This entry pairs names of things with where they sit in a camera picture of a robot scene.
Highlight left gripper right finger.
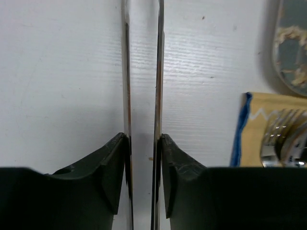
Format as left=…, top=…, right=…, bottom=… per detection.
left=160, top=134, right=307, bottom=230

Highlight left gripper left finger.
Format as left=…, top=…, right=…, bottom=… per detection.
left=0, top=133, right=126, bottom=230

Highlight metal serving tongs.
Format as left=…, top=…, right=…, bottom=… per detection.
left=121, top=0, right=165, bottom=230

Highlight yellow placemat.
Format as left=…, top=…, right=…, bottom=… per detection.
left=230, top=92, right=307, bottom=167

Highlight blue floral tray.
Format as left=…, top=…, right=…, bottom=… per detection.
left=272, top=0, right=307, bottom=97

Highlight pink handled spoon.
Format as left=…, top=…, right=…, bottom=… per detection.
left=275, top=121, right=307, bottom=168

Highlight pink handled fork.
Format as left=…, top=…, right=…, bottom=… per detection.
left=260, top=109, right=305, bottom=167

